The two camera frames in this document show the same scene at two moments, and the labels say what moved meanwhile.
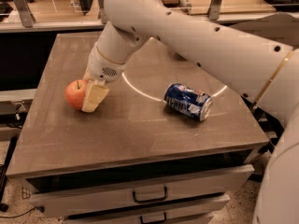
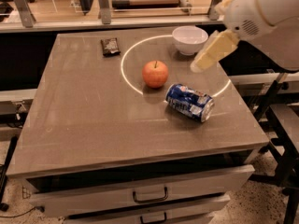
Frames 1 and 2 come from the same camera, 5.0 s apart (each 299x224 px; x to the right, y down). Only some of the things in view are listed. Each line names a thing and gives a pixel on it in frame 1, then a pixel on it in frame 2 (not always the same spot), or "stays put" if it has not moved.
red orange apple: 75,93 to 155,74
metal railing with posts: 216,1 stays put
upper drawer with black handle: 197,185 stays put
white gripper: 102,66 to 243,20
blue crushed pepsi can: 188,101 stays put
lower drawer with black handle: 192,211 stays put
